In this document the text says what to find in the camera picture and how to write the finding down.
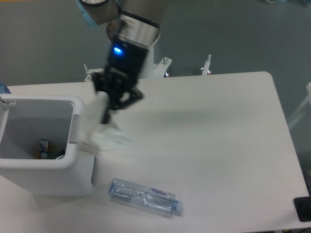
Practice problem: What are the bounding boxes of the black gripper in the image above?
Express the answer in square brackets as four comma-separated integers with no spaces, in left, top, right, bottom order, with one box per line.
[92,36,149,124]

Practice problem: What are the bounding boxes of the white paper tissue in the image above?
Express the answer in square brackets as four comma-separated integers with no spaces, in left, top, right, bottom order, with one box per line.
[78,94,134,154]

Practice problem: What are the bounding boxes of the crushed clear plastic bottle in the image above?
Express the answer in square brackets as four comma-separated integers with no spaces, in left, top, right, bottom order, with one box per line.
[108,178,183,216]

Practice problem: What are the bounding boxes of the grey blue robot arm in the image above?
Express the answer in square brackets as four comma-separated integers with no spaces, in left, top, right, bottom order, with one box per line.
[76,0,169,124]

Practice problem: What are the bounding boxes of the white trash can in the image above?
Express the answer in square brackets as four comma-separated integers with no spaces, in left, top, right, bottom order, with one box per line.
[0,94,96,196]

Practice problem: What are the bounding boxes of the black device at table edge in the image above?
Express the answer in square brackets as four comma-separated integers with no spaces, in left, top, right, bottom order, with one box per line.
[294,196,311,222]

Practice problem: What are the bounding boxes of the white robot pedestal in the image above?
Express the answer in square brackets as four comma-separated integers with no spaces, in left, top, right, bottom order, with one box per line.
[84,34,172,82]

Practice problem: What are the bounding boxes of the white bracket with red caster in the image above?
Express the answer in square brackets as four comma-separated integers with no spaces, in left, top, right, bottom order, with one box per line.
[200,54,212,75]

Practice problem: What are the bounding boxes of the white frame at right edge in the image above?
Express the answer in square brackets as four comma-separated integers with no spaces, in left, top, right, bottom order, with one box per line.
[287,83,311,130]

